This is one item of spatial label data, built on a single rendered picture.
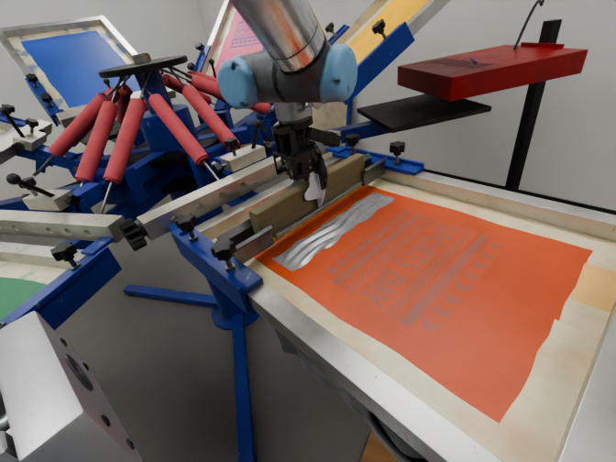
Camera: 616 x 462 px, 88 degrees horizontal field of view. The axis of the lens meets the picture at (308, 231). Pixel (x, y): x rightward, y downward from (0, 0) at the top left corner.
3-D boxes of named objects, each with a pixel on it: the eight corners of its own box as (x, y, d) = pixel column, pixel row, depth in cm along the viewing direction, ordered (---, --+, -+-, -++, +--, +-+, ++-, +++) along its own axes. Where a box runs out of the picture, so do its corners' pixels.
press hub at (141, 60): (284, 304, 187) (214, 40, 111) (226, 349, 167) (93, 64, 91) (247, 275, 213) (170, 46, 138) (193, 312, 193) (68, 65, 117)
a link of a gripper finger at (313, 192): (304, 215, 75) (294, 179, 71) (322, 204, 78) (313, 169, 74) (313, 217, 73) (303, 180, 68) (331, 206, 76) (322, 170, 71)
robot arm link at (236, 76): (258, 55, 44) (302, 43, 51) (205, 60, 50) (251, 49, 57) (270, 113, 49) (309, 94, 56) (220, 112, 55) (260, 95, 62)
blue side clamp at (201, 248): (269, 300, 61) (261, 273, 57) (248, 316, 59) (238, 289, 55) (199, 244, 81) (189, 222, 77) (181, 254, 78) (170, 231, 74)
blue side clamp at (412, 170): (423, 185, 90) (424, 162, 86) (413, 192, 87) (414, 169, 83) (343, 164, 109) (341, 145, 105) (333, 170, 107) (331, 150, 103)
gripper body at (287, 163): (276, 177, 73) (265, 124, 66) (303, 163, 77) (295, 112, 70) (298, 184, 68) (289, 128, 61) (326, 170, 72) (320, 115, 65)
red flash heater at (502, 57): (500, 66, 172) (505, 41, 166) (580, 77, 135) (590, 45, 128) (396, 88, 165) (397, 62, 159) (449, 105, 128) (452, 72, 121)
